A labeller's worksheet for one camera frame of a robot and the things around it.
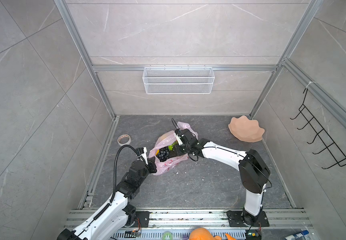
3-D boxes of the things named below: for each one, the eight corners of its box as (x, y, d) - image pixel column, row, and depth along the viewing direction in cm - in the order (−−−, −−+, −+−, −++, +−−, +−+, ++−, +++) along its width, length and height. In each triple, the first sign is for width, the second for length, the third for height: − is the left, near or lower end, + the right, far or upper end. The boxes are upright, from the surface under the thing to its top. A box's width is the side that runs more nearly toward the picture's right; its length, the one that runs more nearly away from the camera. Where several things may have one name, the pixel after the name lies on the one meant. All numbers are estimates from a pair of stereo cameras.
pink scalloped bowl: (232, 144, 105) (234, 139, 100) (225, 121, 119) (227, 116, 115) (265, 144, 105) (269, 139, 100) (254, 121, 119) (257, 116, 115)
